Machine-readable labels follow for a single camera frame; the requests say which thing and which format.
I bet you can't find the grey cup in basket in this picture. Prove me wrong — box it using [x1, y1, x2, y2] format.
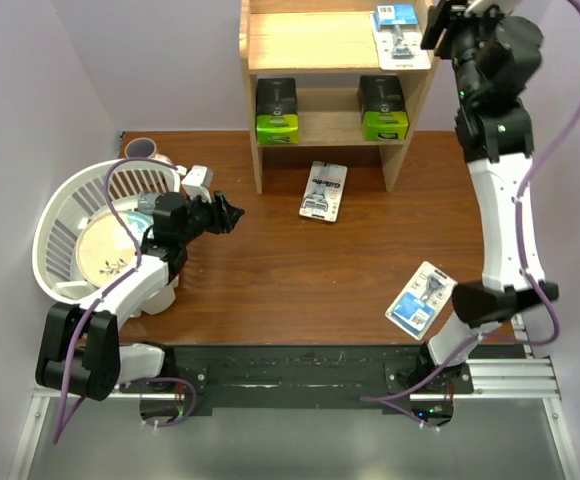
[136, 192, 160, 215]

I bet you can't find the white bowl under basket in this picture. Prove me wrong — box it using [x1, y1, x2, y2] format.
[130, 276, 179, 318]

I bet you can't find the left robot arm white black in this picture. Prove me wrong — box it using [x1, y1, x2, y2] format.
[35, 192, 245, 401]

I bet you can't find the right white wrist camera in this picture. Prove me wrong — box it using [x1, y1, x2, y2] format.
[466, 0, 522, 15]

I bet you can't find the white plastic slatted basket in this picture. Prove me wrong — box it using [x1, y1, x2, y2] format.
[32, 160, 181, 303]

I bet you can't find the white Gillette razor blister pack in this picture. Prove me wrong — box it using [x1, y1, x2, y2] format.
[299, 161, 348, 223]

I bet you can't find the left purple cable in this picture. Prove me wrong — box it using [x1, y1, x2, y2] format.
[52, 158, 201, 445]

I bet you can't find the aluminium frame rail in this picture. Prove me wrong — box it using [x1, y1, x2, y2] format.
[7, 132, 580, 480]

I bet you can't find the black green razor box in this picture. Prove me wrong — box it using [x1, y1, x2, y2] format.
[255, 78, 299, 145]
[357, 75, 409, 141]

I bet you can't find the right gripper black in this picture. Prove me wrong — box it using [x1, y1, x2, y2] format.
[421, 0, 513, 107]

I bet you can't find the cream and teal plate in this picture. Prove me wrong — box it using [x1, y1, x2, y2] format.
[76, 213, 136, 287]

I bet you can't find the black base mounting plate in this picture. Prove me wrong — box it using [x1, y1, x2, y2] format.
[121, 345, 474, 420]

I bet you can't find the purple and pink mug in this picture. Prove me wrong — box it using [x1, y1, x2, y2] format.
[124, 137, 158, 158]

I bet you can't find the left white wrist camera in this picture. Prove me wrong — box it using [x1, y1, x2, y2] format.
[176, 165, 214, 203]

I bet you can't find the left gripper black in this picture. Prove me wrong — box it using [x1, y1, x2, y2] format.
[177, 190, 243, 246]

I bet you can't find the blue razor blister pack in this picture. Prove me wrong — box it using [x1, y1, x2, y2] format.
[385, 261, 457, 340]
[370, 4, 431, 71]

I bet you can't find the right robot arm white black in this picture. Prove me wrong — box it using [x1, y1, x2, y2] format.
[407, 1, 559, 393]

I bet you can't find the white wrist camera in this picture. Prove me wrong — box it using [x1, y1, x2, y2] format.
[466, 0, 522, 15]
[176, 165, 214, 203]

